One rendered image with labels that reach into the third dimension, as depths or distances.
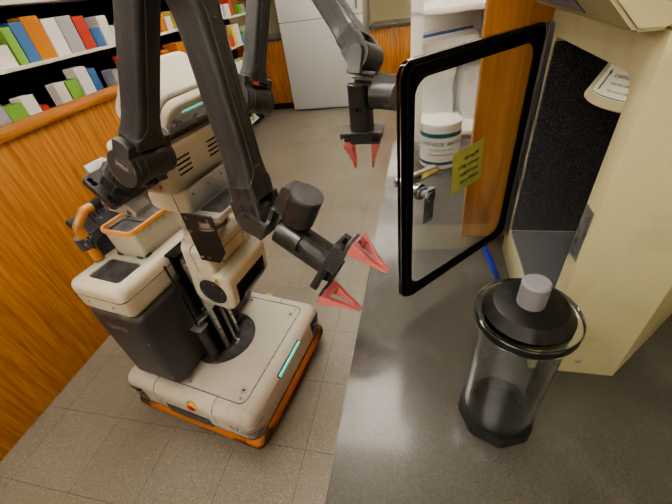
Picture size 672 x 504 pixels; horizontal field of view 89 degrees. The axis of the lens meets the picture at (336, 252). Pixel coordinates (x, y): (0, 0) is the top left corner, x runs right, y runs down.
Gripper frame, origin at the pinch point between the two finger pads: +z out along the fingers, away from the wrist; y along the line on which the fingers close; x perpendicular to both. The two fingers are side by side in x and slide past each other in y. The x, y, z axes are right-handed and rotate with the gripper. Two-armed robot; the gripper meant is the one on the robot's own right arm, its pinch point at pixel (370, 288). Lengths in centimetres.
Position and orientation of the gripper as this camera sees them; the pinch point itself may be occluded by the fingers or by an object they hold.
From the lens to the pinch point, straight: 61.2
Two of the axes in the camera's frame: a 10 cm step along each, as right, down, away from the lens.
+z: 8.2, 5.6, -1.1
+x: 3.6, -3.6, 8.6
